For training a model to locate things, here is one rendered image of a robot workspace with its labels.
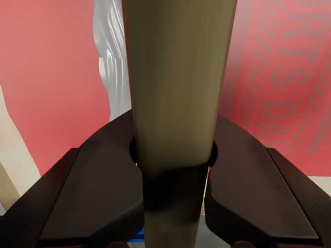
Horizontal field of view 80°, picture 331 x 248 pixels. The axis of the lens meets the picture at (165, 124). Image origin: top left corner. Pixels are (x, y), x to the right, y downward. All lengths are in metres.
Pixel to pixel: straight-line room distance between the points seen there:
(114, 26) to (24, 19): 0.10
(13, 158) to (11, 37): 0.19
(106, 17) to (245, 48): 0.16
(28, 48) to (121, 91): 0.11
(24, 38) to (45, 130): 0.12
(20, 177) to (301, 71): 0.45
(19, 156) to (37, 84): 0.14
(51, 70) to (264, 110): 0.28
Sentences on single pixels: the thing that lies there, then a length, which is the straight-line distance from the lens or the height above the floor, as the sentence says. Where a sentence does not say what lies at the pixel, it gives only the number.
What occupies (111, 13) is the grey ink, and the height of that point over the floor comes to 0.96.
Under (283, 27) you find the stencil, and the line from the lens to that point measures 0.28.
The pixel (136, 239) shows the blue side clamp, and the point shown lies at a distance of 0.40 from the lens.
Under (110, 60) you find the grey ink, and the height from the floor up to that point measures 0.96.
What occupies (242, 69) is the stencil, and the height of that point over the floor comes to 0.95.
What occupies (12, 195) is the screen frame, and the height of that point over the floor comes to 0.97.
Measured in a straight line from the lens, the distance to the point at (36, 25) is 0.28.
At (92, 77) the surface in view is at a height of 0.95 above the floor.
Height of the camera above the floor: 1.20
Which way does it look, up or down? 58 degrees down
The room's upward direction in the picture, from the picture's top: 179 degrees clockwise
